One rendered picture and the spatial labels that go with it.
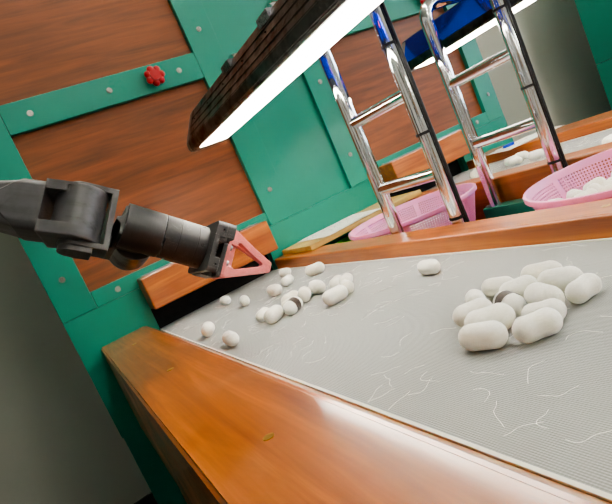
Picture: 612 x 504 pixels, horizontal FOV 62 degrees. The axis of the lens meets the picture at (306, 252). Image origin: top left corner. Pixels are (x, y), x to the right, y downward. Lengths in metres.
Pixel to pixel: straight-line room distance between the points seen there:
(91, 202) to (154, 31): 0.69
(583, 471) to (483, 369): 0.12
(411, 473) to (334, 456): 0.05
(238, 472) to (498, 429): 0.15
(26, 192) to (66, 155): 0.50
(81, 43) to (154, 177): 0.31
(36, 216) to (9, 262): 1.28
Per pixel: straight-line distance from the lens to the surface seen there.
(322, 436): 0.32
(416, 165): 1.38
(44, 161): 1.15
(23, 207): 0.66
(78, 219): 0.64
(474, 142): 1.02
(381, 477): 0.27
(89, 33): 1.24
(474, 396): 0.35
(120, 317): 1.12
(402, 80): 0.75
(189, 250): 0.66
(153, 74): 1.19
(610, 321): 0.40
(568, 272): 0.45
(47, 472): 2.00
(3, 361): 1.93
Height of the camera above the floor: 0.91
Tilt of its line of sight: 7 degrees down
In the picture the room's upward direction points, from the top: 24 degrees counter-clockwise
